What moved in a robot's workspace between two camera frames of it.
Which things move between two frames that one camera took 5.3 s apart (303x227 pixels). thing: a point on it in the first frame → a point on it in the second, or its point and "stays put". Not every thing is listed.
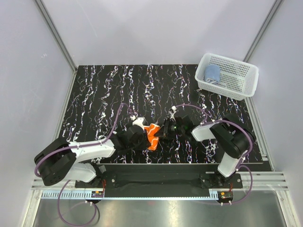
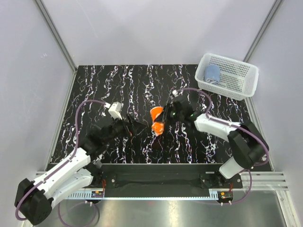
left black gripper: [145, 144] → [135, 128]
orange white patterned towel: [151, 130] → [157, 127]
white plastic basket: [226, 77] stays put
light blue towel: [212, 74] stays put
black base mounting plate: [162, 177] stays put
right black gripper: [164, 132] → [164, 116]
